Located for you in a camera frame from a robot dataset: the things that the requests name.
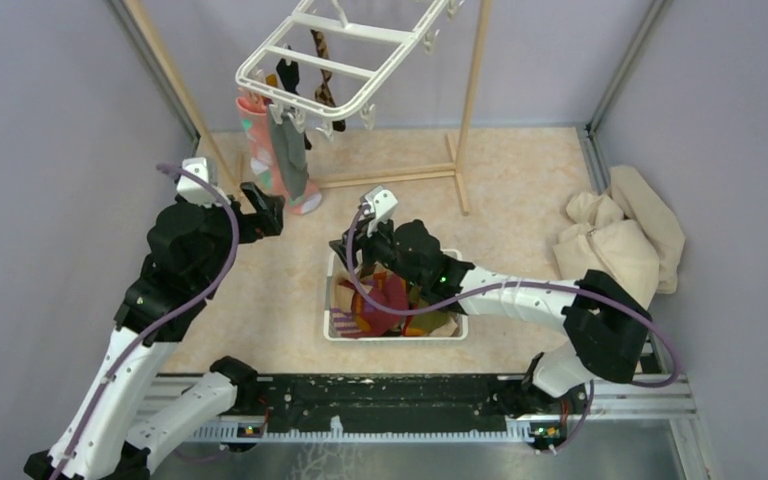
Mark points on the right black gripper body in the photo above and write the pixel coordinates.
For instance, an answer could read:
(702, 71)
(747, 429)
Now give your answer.
(379, 247)

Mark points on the white plastic sock hanger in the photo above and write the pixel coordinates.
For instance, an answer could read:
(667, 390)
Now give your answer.
(344, 60)

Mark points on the aluminium frame rail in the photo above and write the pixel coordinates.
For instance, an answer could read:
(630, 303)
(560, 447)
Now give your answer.
(654, 399)

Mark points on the brown argyle hanging sock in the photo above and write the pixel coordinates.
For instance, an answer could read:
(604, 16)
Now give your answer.
(322, 93)

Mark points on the beige crumpled cloth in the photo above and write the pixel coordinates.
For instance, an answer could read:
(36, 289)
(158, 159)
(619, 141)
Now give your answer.
(628, 232)

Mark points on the grey sock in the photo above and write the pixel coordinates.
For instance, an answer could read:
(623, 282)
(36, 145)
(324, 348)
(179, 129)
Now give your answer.
(290, 153)

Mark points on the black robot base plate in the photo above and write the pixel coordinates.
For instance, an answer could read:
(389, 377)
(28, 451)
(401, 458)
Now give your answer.
(296, 408)

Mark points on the olive green striped sock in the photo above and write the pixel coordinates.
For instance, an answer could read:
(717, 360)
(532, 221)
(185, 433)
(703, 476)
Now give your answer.
(437, 323)

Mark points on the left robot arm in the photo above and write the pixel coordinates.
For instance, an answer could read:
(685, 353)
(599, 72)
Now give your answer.
(192, 246)

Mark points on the white plastic basket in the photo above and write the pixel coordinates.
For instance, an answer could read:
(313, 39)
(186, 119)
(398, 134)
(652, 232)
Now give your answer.
(335, 267)

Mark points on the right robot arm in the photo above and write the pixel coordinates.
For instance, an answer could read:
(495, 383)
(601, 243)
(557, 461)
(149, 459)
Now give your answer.
(404, 272)

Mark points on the wooden hanger rack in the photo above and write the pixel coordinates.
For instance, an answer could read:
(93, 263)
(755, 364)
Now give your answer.
(146, 33)

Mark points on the maroon striped beige sock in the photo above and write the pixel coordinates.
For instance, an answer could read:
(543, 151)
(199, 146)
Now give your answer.
(354, 317)

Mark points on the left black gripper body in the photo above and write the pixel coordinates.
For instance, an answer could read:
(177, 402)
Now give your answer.
(254, 225)

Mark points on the pink patterned sock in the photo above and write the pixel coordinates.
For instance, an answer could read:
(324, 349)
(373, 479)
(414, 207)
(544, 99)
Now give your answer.
(254, 120)

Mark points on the black hanging sock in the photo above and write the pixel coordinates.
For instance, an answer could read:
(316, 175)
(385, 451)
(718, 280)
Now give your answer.
(288, 73)

